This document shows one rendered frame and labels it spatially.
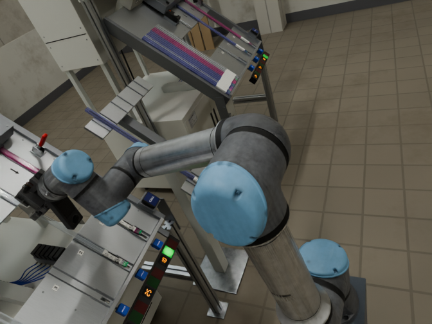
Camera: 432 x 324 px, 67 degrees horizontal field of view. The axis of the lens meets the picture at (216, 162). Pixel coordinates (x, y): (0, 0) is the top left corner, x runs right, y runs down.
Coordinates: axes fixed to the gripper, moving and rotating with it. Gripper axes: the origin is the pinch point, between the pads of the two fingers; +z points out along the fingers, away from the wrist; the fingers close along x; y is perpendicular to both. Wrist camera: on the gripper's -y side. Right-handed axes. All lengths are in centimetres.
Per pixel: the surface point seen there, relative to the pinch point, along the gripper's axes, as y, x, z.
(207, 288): -74, -22, 18
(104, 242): -19.8, -2.8, -4.0
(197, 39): -9, -365, 149
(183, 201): -41, -42, 8
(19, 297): -15.1, 13.9, 32.7
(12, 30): 163, -277, 288
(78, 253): -15.6, 3.7, -3.0
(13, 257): -7, -1, 58
